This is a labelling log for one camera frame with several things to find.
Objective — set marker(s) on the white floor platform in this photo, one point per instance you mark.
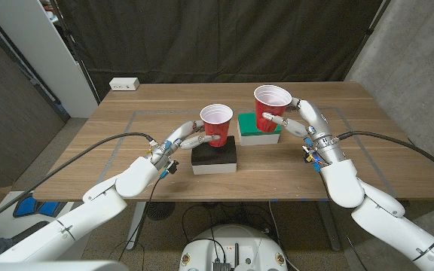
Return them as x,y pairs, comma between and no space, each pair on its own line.
3,222

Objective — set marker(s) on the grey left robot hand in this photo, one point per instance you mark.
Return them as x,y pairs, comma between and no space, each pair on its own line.
175,134

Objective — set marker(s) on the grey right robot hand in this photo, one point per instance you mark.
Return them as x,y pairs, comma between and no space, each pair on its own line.
316,120

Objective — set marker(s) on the green-topped white block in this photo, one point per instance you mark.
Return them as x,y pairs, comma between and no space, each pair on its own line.
258,139

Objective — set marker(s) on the red plastic cup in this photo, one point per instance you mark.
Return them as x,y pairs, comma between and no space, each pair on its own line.
219,130
268,124

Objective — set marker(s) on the black round floor fan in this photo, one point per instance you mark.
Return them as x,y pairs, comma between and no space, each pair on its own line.
160,211

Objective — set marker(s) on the white power strip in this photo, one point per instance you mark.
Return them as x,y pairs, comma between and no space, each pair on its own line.
124,84

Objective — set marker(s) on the black backdrop stand pole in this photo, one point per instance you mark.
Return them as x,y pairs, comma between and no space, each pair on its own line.
75,56
371,28

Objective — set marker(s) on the grey table leg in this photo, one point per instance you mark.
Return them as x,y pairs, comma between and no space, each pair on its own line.
330,226
136,226

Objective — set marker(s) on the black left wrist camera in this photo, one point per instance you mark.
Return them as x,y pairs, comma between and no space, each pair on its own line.
170,168

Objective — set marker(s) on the right wrist camera connectors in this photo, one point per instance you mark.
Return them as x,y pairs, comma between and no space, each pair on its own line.
313,156

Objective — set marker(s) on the dark grey backdrop curtain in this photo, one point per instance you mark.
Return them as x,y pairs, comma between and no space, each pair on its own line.
217,37

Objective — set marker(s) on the blue and black pad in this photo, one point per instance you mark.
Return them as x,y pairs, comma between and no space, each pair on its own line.
26,207

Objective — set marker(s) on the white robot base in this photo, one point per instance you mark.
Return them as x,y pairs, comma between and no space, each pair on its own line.
236,244

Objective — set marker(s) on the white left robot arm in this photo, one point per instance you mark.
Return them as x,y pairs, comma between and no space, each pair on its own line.
89,214

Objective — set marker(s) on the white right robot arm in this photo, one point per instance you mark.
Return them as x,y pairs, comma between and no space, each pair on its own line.
382,222

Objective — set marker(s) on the black-topped white block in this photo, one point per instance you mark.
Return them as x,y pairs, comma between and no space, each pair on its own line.
213,163

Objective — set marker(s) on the white cabinet panel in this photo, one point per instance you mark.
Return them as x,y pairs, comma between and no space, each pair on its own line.
43,56

